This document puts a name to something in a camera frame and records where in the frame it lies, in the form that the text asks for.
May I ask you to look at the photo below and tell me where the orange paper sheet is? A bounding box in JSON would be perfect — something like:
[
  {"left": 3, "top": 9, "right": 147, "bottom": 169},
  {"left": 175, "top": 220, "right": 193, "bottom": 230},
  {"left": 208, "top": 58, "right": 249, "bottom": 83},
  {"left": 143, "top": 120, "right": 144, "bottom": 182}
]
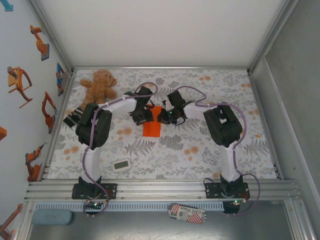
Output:
[{"left": 142, "top": 101, "right": 163, "bottom": 138}]

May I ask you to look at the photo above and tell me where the brown teddy bear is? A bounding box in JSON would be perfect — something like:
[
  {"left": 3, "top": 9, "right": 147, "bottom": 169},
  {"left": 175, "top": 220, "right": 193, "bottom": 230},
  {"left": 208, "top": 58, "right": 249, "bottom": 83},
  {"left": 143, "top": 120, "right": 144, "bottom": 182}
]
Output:
[{"left": 79, "top": 69, "right": 118, "bottom": 109}]

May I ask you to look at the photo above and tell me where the white digital timer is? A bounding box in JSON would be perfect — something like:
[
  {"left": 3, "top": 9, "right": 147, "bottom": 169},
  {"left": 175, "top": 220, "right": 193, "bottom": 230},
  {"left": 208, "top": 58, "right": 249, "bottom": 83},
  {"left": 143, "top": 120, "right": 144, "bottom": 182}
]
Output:
[{"left": 111, "top": 158, "right": 132, "bottom": 173}]

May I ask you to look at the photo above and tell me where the floral printed table mat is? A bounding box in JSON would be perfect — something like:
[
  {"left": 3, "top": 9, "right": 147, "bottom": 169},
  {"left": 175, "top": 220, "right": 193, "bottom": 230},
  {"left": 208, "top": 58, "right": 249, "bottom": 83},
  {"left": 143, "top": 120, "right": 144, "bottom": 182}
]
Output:
[{"left": 46, "top": 68, "right": 278, "bottom": 180}]

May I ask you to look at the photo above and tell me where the red striped printed package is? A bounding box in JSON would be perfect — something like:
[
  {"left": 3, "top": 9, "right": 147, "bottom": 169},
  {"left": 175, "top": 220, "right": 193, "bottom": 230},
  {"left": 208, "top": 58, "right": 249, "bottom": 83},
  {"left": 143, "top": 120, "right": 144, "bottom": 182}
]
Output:
[{"left": 166, "top": 202, "right": 208, "bottom": 225}]

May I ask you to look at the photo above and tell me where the small circuit board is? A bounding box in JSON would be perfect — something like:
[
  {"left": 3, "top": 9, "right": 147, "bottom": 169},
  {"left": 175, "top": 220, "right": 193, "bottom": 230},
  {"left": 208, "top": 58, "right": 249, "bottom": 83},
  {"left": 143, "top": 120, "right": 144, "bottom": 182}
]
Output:
[
  {"left": 83, "top": 199, "right": 105, "bottom": 214},
  {"left": 223, "top": 199, "right": 247, "bottom": 215}
]

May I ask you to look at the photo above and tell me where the blue grey sponge pad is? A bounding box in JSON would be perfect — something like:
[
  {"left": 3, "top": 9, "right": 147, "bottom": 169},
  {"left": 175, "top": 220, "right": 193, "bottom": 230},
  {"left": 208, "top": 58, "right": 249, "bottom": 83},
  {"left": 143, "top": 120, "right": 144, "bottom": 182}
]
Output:
[{"left": 31, "top": 209, "right": 74, "bottom": 226}]

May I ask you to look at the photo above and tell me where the aluminium frame bar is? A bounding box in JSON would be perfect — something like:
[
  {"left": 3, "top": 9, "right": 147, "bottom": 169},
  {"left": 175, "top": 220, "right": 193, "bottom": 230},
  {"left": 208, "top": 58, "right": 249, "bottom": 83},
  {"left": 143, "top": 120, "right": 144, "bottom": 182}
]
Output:
[
  {"left": 41, "top": 70, "right": 77, "bottom": 180},
  {"left": 248, "top": 70, "right": 285, "bottom": 180},
  {"left": 72, "top": 65, "right": 251, "bottom": 71}
]

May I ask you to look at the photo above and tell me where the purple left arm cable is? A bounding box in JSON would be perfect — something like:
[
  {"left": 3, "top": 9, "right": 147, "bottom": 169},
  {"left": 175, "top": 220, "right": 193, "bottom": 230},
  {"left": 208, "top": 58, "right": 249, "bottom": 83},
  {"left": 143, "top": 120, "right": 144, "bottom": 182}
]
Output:
[{"left": 82, "top": 83, "right": 159, "bottom": 219}]

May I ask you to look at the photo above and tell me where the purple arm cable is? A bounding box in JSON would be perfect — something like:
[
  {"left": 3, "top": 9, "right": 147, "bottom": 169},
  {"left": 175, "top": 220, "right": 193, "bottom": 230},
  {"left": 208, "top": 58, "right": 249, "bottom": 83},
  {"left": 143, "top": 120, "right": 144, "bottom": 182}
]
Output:
[
  {"left": 82, "top": 83, "right": 159, "bottom": 219},
  {"left": 172, "top": 86, "right": 261, "bottom": 217}
]

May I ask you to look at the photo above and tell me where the wide slotted aluminium rail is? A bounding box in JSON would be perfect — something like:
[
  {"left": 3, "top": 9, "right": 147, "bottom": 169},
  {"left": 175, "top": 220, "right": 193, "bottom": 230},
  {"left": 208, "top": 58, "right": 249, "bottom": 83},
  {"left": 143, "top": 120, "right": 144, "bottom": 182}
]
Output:
[{"left": 24, "top": 178, "right": 305, "bottom": 201}]

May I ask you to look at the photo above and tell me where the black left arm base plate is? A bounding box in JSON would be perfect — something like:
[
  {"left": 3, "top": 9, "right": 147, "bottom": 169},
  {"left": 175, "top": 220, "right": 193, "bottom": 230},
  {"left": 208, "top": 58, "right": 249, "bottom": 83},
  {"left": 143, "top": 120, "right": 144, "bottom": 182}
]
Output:
[{"left": 71, "top": 182, "right": 118, "bottom": 200}]

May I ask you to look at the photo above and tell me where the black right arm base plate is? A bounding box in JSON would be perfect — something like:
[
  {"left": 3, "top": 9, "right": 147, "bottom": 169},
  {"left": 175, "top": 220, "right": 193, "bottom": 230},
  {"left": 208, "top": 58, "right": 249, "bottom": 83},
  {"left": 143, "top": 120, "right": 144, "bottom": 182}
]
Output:
[{"left": 204, "top": 182, "right": 250, "bottom": 200}]

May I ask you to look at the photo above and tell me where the white slotted cable duct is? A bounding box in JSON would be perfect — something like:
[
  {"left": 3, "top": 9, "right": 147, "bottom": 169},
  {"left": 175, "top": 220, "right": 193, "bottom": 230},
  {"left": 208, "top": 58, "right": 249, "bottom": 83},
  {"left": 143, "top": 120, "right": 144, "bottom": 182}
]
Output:
[{"left": 34, "top": 202, "right": 225, "bottom": 211}]

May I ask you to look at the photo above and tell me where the blue orange wall sticker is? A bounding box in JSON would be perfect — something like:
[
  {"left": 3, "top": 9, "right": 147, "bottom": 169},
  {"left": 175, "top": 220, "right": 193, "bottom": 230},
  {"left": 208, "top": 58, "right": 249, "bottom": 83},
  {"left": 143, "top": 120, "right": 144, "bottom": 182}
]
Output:
[{"left": 55, "top": 62, "right": 72, "bottom": 97}]

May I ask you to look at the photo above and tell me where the aluminium frame post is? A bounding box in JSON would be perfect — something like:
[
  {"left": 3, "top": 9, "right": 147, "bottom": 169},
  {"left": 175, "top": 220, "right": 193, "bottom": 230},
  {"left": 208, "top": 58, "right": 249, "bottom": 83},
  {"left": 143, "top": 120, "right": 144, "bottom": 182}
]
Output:
[
  {"left": 26, "top": 0, "right": 76, "bottom": 74},
  {"left": 246, "top": 0, "right": 300, "bottom": 76}
]

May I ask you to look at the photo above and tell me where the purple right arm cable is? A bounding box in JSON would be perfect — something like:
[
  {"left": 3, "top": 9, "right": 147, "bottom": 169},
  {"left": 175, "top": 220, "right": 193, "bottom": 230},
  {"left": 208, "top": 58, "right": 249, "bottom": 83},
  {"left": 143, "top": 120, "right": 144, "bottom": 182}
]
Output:
[{"left": 172, "top": 86, "right": 261, "bottom": 217}]

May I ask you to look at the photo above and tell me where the orange chair shaped wall sticker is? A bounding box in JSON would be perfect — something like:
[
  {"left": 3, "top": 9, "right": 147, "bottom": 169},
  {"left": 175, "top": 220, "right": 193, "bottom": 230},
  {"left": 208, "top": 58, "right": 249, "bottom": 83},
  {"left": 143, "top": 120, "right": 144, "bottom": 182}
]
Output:
[{"left": 6, "top": 65, "right": 34, "bottom": 109}]

